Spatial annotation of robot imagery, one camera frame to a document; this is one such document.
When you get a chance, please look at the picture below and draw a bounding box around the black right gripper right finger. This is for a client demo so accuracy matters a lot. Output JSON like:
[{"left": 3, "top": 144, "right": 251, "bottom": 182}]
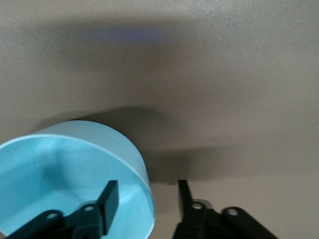
[{"left": 173, "top": 179, "right": 280, "bottom": 239}]

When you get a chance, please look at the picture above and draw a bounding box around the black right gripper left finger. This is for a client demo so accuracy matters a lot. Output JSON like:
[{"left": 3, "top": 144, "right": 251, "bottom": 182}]
[{"left": 7, "top": 180, "right": 120, "bottom": 239}]

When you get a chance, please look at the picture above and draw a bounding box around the brown table mat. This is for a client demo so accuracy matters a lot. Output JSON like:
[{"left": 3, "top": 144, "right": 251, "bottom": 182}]
[{"left": 0, "top": 0, "right": 319, "bottom": 239}]

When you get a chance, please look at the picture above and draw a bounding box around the light blue bowl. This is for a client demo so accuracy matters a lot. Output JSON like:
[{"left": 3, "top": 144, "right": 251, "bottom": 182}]
[{"left": 0, "top": 120, "right": 157, "bottom": 239}]

